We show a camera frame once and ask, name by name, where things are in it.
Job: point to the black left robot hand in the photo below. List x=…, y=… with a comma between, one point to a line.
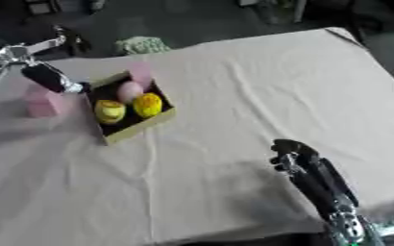
x=48, y=77

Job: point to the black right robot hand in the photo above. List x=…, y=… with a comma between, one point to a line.
x=312, y=174

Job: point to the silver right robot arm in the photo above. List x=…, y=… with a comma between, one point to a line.
x=354, y=229

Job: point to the tan cardboard box black inside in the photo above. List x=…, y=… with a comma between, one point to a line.
x=128, y=128

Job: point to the pink cube block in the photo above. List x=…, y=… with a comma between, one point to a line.
x=44, y=102

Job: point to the dark chair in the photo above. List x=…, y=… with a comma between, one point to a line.
x=42, y=6

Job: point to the yellow-green toy fruit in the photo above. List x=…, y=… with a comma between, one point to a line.
x=110, y=111

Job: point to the pink toy egg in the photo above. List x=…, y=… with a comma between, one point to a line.
x=129, y=91

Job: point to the pink tall block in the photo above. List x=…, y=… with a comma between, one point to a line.
x=141, y=74

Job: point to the green white patterned bag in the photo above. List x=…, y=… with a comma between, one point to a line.
x=141, y=44

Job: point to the yellow round toy fruit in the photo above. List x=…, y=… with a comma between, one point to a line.
x=147, y=105

